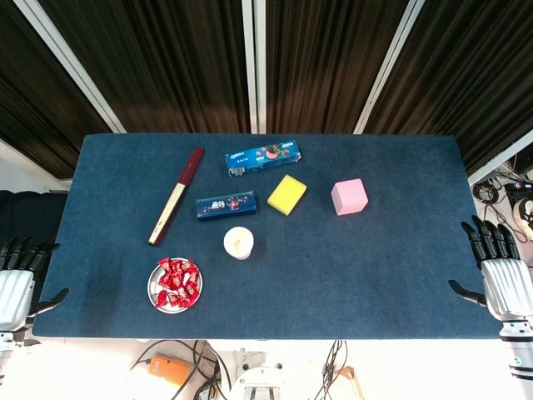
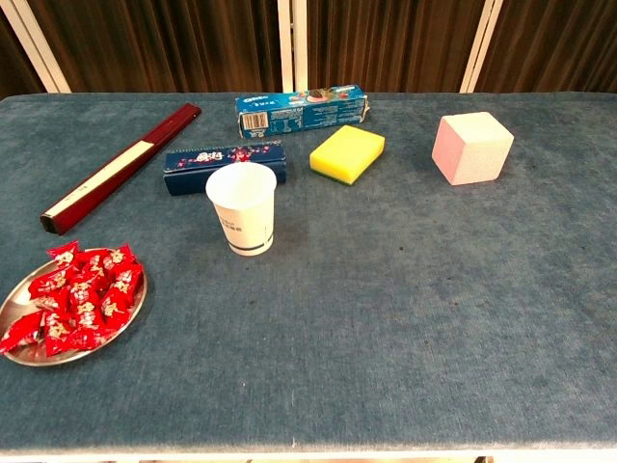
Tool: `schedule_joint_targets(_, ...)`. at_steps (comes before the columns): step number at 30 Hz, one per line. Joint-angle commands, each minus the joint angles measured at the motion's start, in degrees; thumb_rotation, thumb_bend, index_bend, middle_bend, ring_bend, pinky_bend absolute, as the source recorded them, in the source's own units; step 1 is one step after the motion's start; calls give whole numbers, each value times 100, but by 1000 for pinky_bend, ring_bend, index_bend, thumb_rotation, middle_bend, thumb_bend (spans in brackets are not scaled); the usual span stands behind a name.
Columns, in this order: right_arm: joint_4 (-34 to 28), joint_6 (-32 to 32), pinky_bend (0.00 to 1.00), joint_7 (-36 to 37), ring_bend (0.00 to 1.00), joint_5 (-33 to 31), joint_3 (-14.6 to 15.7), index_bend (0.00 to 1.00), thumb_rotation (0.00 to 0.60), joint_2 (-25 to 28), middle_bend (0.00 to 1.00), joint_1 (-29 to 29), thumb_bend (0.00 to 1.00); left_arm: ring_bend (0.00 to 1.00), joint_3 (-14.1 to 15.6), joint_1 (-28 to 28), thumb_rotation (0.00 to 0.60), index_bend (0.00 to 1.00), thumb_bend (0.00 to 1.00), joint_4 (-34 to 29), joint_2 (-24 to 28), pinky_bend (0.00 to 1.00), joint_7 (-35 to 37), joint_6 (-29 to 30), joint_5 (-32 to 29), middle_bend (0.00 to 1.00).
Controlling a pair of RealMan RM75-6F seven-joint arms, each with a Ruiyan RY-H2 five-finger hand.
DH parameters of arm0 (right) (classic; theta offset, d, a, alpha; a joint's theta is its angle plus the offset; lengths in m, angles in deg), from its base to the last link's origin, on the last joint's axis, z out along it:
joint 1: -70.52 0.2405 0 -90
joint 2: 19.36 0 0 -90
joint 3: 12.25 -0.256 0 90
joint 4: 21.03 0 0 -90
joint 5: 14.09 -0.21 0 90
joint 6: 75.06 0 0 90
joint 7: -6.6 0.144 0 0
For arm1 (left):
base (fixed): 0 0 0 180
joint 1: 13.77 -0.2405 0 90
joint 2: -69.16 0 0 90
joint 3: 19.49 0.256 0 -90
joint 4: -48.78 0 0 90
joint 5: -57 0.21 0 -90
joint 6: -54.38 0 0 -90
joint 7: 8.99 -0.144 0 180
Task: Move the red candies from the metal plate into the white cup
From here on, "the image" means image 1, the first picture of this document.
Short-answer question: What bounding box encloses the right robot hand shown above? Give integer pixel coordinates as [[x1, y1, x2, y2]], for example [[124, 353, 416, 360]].
[[448, 215, 533, 323]]

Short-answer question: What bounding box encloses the white round headset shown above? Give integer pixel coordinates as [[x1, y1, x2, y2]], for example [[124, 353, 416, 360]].
[[511, 198, 533, 230]]

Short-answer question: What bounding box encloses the black coiled cable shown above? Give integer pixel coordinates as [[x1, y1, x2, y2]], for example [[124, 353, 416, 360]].
[[472, 181, 507, 218]]

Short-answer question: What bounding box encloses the blue Oreo cookie box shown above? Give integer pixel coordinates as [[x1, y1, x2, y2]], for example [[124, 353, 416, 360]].
[[225, 139, 303, 178]]

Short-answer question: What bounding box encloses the pink cube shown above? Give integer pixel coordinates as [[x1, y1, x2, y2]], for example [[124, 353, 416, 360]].
[[331, 177, 370, 217]]

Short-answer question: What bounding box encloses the orange device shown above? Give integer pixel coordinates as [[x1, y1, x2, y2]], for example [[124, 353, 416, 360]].
[[148, 352, 193, 387]]

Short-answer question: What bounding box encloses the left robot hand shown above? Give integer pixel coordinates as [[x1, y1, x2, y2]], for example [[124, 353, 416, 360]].
[[0, 235, 70, 333]]

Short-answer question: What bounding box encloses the black device with purple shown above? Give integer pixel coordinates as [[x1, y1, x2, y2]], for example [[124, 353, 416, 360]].
[[504, 178, 533, 201]]

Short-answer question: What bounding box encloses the black bulky object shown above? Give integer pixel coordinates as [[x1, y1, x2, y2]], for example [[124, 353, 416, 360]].
[[0, 189, 67, 251]]

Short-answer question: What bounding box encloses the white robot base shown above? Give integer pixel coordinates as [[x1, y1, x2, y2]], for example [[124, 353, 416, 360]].
[[228, 349, 292, 400]]

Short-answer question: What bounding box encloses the white paper cup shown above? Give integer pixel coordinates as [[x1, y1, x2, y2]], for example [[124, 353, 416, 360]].
[[222, 226, 256, 262]]

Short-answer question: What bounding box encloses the long dark red box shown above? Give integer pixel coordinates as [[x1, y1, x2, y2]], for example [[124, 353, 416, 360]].
[[147, 146, 206, 248]]

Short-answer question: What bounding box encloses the white partition post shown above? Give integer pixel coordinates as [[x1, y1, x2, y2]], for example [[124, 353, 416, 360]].
[[12, 0, 127, 134], [352, 0, 426, 135], [253, 0, 268, 134], [242, 0, 259, 134], [466, 127, 533, 188]]

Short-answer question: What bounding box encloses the yellow sponge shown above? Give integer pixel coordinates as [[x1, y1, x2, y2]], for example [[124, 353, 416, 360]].
[[266, 173, 308, 217]]

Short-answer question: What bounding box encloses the blue table cloth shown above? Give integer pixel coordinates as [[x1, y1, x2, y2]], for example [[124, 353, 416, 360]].
[[32, 132, 510, 341]]

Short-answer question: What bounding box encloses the dark blue snack box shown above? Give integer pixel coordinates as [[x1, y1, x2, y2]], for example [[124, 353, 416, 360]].
[[195, 190, 257, 222]]

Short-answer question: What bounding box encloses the black cable bundle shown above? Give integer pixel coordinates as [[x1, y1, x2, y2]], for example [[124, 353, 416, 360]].
[[129, 339, 232, 400], [314, 339, 349, 400]]

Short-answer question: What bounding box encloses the dark brown pleated curtain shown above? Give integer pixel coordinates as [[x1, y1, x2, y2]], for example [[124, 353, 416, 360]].
[[0, 0, 113, 179], [265, 0, 411, 134], [364, 0, 533, 176], [37, 0, 251, 134]]

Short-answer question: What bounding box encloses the round metal plate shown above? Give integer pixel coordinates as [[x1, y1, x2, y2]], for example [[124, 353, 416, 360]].
[[147, 257, 205, 313]]

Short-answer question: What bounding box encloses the tan strap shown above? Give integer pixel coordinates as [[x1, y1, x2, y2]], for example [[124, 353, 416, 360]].
[[332, 365, 366, 400]]

